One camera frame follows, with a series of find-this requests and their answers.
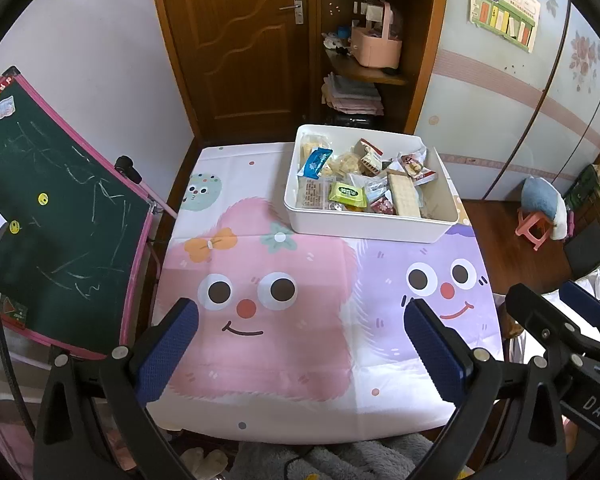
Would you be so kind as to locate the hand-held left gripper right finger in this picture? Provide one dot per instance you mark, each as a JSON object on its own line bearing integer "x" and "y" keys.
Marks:
{"x": 432, "y": 350}

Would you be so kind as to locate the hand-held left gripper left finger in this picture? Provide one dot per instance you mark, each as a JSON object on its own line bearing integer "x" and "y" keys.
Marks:
{"x": 172, "y": 350}

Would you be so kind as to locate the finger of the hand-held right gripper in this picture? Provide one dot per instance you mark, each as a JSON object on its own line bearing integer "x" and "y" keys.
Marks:
{"x": 582, "y": 300}
{"x": 530, "y": 315}

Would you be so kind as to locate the white plastic bin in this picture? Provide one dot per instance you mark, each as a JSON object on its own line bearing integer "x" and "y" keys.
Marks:
{"x": 360, "y": 225}

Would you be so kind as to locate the dark red snack packet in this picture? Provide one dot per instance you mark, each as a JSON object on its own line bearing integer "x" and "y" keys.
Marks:
{"x": 382, "y": 206}

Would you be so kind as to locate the beige cracker packet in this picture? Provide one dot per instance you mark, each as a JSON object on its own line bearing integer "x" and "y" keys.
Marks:
{"x": 402, "y": 195}

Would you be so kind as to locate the light blue snack packet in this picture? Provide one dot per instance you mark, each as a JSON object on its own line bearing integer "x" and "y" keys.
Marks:
{"x": 377, "y": 189}

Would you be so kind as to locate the green snack packet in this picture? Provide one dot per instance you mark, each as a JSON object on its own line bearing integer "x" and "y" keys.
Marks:
{"x": 347, "y": 194}

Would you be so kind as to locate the red white snack packet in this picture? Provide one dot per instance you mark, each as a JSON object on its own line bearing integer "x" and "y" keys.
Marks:
{"x": 415, "y": 167}

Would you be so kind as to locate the cream red-edged biscuit packet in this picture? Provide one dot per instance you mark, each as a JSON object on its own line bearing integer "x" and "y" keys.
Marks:
{"x": 370, "y": 157}

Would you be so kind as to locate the yellow cake clear packet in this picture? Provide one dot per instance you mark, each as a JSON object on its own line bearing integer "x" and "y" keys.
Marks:
{"x": 311, "y": 142}
{"x": 342, "y": 164}

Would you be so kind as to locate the pink plastic stool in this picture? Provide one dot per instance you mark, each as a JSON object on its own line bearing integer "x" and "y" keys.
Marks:
{"x": 530, "y": 220}

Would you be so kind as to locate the cartoon printed tablecloth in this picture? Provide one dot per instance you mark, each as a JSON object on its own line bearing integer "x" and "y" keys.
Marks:
{"x": 280, "y": 360}

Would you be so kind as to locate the blue plush cushion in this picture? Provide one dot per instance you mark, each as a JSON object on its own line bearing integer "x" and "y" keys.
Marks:
{"x": 537, "y": 195}

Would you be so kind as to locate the dark green bag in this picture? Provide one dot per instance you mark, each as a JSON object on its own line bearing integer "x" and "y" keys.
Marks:
{"x": 587, "y": 185}

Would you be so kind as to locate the white plush slippers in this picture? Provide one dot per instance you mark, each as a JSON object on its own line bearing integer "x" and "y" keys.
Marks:
{"x": 205, "y": 465}

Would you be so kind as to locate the grey fluffy rug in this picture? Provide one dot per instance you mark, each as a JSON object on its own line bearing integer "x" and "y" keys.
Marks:
{"x": 340, "y": 460}

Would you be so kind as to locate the floral sliding wardrobe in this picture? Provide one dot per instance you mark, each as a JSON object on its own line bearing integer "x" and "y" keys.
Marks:
{"x": 480, "y": 125}

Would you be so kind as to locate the pink cloth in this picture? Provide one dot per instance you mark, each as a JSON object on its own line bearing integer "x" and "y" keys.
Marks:
{"x": 0, "y": 445}

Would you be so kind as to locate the stack of folded cloths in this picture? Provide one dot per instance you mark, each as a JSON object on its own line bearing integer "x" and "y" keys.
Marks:
{"x": 352, "y": 95}

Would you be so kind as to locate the brown wooden shelf cabinet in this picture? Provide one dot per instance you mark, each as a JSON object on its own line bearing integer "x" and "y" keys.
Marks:
{"x": 430, "y": 35}

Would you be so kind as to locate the pink basket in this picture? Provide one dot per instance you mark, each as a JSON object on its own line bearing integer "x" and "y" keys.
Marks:
{"x": 375, "y": 52}

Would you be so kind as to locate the brown wooden door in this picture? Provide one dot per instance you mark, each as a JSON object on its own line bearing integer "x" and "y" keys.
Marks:
{"x": 240, "y": 45}

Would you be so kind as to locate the small toy figures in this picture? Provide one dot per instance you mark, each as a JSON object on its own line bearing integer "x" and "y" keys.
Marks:
{"x": 336, "y": 40}

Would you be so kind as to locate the green chalkboard pink frame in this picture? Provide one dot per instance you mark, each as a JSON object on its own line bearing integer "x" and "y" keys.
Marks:
{"x": 65, "y": 210}

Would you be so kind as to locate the wall poster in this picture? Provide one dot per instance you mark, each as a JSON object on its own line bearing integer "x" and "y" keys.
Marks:
{"x": 505, "y": 10}

